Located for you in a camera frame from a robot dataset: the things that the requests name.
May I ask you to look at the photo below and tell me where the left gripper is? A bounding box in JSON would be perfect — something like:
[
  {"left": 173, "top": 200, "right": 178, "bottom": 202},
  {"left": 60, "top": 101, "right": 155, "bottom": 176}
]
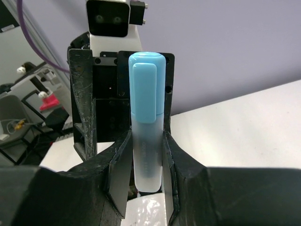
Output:
[{"left": 68, "top": 48, "right": 173, "bottom": 161}]

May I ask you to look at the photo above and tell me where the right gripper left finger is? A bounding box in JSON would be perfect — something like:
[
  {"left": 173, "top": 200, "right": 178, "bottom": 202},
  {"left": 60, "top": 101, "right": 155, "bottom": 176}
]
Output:
[{"left": 0, "top": 131, "right": 133, "bottom": 226}]

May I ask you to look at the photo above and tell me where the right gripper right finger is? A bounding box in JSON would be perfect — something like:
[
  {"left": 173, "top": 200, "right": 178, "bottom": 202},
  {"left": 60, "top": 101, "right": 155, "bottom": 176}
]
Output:
[{"left": 162, "top": 132, "right": 301, "bottom": 226}]

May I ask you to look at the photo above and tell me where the blue highlighter cap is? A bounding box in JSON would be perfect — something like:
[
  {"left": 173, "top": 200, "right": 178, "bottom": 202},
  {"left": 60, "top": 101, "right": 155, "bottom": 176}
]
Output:
[{"left": 128, "top": 52, "right": 166, "bottom": 124}]

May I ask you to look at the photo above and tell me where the blue highlighter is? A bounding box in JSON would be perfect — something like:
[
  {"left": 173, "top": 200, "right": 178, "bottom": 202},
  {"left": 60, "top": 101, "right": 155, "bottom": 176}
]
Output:
[{"left": 131, "top": 114, "right": 164, "bottom": 193}]

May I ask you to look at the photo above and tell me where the silver foil tape patch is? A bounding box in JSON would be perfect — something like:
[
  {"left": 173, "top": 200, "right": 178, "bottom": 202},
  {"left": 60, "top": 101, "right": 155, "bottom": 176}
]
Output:
[{"left": 121, "top": 193, "right": 167, "bottom": 226}]

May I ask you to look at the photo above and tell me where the pink red object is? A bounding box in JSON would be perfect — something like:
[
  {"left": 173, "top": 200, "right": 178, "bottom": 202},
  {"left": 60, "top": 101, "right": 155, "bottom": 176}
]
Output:
[{"left": 40, "top": 95, "right": 60, "bottom": 111}]

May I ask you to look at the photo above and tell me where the grey office chair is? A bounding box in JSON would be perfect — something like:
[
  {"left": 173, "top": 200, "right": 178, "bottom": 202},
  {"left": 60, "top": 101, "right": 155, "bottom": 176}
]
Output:
[{"left": 0, "top": 95, "right": 45, "bottom": 165}]

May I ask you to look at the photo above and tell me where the left camera mount white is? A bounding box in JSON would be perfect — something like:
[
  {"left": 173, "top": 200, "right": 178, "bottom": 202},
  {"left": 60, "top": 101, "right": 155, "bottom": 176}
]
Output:
[{"left": 89, "top": 24, "right": 143, "bottom": 57}]

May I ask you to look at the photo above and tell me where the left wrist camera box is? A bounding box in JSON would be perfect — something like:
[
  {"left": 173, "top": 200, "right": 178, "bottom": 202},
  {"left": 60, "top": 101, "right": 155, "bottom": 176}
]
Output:
[{"left": 86, "top": 0, "right": 130, "bottom": 38}]

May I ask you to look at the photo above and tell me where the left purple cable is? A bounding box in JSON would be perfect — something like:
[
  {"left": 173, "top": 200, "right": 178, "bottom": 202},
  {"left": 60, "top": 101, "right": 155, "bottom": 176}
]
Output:
[{"left": 16, "top": 0, "right": 71, "bottom": 73}]

